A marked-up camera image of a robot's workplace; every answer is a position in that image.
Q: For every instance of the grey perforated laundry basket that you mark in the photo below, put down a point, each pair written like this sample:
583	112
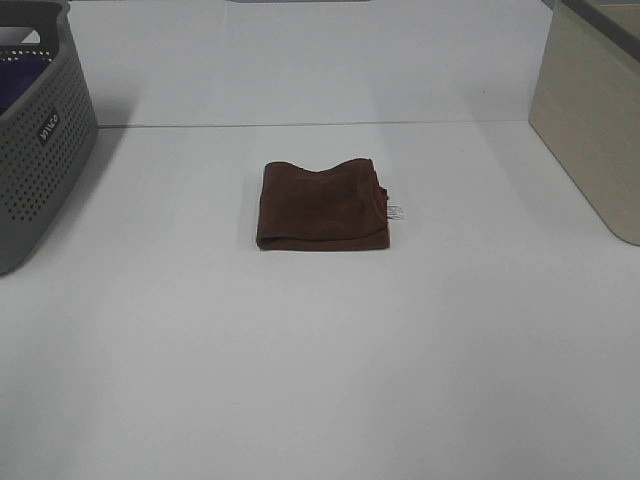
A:
47	135

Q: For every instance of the brown towel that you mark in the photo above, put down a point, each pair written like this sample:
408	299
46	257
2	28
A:
340	209

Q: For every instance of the purple cloth in basket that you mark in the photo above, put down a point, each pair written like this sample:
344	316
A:
17	75

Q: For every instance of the beige storage bin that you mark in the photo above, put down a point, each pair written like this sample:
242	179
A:
585	107

